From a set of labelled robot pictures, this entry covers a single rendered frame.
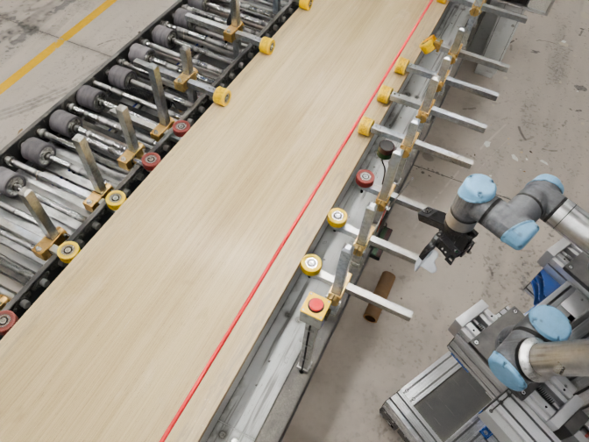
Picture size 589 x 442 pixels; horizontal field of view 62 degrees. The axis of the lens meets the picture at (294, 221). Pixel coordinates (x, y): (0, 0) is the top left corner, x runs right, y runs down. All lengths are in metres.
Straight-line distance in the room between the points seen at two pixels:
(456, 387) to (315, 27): 2.01
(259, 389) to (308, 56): 1.68
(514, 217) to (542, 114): 3.12
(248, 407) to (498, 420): 0.86
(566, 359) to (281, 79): 1.81
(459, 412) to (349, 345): 0.63
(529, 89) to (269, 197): 2.91
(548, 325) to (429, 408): 1.06
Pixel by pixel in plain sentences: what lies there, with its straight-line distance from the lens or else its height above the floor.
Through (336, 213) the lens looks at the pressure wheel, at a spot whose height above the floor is 0.90.
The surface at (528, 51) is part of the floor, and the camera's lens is 4.90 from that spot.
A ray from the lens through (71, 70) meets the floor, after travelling 4.32.
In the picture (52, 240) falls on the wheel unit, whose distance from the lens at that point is 2.14.
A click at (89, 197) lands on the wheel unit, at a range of 2.25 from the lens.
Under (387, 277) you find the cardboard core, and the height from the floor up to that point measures 0.08.
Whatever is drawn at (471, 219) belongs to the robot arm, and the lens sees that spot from 1.25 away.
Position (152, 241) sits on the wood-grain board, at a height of 0.90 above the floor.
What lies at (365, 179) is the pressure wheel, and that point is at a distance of 2.15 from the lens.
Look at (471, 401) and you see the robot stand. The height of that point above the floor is 0.21.
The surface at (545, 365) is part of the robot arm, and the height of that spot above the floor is 1.34.
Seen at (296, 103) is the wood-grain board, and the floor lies 0.90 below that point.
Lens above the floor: 2.52
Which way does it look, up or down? 55 degrees down
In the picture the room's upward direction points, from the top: 5 degrees clockwise
